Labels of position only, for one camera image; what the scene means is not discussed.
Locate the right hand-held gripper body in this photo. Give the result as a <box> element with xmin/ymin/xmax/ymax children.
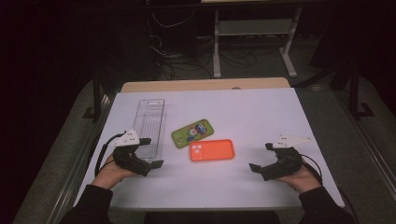
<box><xmin>261</xmin><ymin>133</ymin><xmax>313</xmax><ymax>182</ymax></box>

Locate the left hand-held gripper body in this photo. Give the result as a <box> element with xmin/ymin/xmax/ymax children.
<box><xmin>110</xmin><ymin>129</ymin><xmax>151</xmax><ymax>177</ymax></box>

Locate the clear plastic slotted rack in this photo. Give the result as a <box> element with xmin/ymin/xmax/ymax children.
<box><xmin>133</xmin><ymin>98</ymin><xmax>168</xmax><ymax>161</ymax></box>

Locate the green cartoon print phone case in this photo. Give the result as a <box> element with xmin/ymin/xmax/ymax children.
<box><xmin>170</xmin><ymin>119</ymin><xmax>215</xmax><ymax>149</ymax></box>

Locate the orange phone case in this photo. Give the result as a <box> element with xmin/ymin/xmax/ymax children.
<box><xmin>189</xmin><ymin>138</ymin><xmax>235</xmax><ymax>163</ymax></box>

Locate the person's right hand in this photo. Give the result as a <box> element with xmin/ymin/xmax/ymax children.
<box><xmin>275</xmin><ymin>164</ymin><xmax>322</xmax><ymax>195</ymax></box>

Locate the person's left hand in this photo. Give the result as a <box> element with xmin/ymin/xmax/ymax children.
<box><xmin>92</xmin><ymin>154</ymin><xmax>138</xmax><ymax>190</ymax></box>

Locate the black metal stand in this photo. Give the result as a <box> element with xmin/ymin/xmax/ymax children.
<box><xmin>82</xmin><ymin>69</ymin><xmax>106</xmax><ymax>123</ymax></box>
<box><xmin>347</xmin><ymin>60</ymin><xmax>376</xmax><ymax>121</ymax></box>

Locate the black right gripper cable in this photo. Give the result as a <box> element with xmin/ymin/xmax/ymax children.
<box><xmin>300</xmin><ymin>153</ymin><xmax>362</xmax><ymax>224</ymax></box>

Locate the grey metal frame rail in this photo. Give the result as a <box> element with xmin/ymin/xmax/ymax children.
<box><xmin>334</xmin><ymin>90</ymin><xmax>396</xmax><ymax>195</ymax></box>
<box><xmin>46</xmin><ymin>92</ymin><xmax>117</xmax><ymax>224</ymax></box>

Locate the tangle of black floor cables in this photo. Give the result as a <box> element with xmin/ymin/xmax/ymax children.
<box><xmin>148</xmin><ymin>34</ymin><xmax>281</xmax><ymax>80</ymax></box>

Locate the white hanging cable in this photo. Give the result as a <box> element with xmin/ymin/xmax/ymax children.
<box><xmin>150</xmin><ymin>10</ymin><xmax>196</xmax><ymax>29</ymax></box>

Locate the white desk frame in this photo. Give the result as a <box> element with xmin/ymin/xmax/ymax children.
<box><xmin>212</xmin><ymin>6</ymin><xmax>304</xmax><ymax>79</ymax></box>

